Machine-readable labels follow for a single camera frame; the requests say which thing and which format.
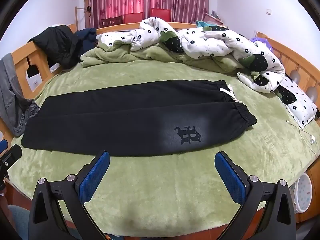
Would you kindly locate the purple fluffy item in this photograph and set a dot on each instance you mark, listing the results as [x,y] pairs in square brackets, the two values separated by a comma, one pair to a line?
[262,41]

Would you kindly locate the person's leg in blue jeans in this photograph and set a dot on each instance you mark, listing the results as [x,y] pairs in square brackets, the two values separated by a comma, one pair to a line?
[17,220]

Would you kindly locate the grey jeans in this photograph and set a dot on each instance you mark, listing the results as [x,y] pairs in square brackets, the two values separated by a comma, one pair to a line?
[10,92]

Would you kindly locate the crumpled green plush blanket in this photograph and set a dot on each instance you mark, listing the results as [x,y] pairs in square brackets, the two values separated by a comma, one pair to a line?
[120,55]

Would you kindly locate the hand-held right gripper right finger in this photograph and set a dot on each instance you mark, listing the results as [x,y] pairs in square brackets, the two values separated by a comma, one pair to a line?
[228,177]

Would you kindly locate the white wall outlet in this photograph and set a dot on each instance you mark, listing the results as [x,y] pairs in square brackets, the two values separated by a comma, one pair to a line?
[36,82]

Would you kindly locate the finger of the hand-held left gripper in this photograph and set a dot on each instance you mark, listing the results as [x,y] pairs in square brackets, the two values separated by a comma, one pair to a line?
[3,146]
[11,156]

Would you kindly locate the wooden coat rack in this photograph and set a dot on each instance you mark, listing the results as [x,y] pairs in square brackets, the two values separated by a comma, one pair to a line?
[76,17]

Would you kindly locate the green plush bed sheet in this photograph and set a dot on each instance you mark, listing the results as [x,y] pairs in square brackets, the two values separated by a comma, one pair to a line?
[175,192]

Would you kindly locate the black jacket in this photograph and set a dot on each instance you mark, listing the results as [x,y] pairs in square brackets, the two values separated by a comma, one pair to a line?
[57,47]

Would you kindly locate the navy blue garment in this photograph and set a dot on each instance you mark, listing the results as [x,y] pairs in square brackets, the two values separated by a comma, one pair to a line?
[86,38]

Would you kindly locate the white dotted bin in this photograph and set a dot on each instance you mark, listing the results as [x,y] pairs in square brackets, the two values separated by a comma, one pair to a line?
[303,192]

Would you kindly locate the black pants with logo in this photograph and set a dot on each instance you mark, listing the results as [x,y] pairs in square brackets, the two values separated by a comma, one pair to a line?
[125,120]

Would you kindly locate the teal cloth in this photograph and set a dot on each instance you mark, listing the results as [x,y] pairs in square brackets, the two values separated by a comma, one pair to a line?
[202,23]

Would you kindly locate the white flowered quilt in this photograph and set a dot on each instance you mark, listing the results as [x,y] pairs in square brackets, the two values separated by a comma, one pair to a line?
[212,45]

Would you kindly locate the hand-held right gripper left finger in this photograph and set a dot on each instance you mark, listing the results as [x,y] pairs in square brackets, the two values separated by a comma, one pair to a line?
[96,175]

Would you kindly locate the dark wooden chair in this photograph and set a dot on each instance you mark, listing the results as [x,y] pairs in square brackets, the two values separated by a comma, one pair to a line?
[112,21]

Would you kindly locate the wooden bed frame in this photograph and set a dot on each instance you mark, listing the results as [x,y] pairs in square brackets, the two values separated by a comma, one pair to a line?
[21,62]

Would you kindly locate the red chair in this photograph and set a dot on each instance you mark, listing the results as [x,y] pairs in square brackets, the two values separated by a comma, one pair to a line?
[160,13]
[133,18]

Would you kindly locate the white flowered pillow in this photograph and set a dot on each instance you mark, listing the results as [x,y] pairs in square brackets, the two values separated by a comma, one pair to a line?
[300,102]

